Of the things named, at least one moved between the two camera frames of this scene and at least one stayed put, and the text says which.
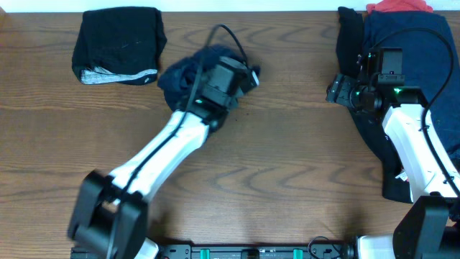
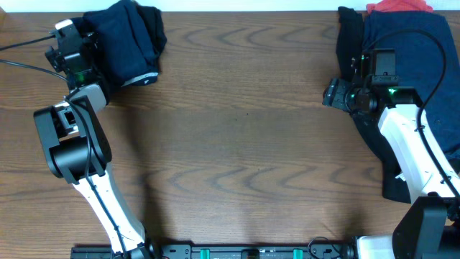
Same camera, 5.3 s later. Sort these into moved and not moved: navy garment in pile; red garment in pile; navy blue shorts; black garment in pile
Moved: navy blue shorts
Not moved: red garment in pile; navy garment in pile; black garment in pile
